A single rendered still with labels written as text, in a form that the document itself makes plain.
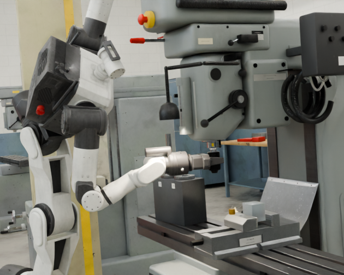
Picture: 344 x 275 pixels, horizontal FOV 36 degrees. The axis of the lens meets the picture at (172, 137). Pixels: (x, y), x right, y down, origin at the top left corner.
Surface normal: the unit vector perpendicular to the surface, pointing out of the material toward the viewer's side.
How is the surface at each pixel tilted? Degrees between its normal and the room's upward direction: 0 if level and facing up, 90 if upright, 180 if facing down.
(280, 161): 90
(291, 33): 90
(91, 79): 57
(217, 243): 90
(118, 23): 90
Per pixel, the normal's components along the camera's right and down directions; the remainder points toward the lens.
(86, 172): 0.22, 0.17
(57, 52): 0.60, -0.55
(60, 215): 0.73, -0.18
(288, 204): -0.82, -0.38
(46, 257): -0.54, 0.50
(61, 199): 0.76, 0.04
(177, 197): -0.81, 0.09
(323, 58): 0.45, 0.01
